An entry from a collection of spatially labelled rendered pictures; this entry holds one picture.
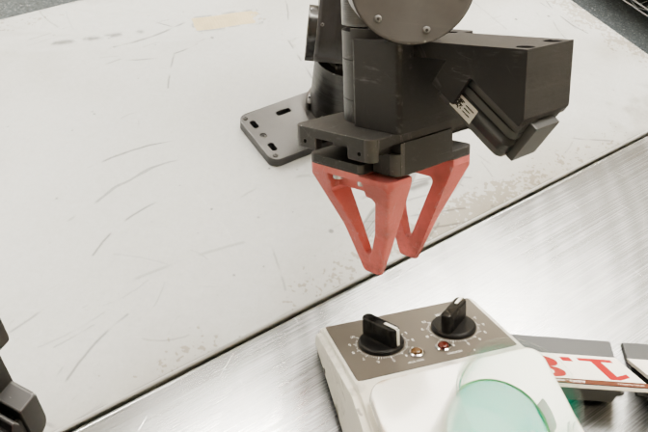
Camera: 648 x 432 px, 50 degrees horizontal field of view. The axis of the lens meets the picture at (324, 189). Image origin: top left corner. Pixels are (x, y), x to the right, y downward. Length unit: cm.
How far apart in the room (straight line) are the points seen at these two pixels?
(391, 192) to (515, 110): 9
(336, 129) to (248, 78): 36
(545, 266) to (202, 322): 30
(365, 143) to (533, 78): 9
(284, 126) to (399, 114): 31
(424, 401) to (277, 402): 13
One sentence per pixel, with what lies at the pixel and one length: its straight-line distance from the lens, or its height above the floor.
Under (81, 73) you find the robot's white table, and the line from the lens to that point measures 77.
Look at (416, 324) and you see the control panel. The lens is 52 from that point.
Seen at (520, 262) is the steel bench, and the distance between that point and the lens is 64.
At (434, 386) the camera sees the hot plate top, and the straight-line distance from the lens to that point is 45.
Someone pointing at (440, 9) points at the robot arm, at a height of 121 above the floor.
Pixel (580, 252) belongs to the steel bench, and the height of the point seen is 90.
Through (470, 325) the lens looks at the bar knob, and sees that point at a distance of 52.
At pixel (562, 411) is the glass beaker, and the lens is 39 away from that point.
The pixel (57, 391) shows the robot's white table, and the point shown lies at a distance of 55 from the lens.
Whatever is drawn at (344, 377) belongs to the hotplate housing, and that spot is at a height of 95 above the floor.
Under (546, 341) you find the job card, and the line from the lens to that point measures 59.
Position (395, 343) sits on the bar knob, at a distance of 49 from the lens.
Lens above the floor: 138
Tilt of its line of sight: 48 degrees down
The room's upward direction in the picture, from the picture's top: 8 degrees clockwise
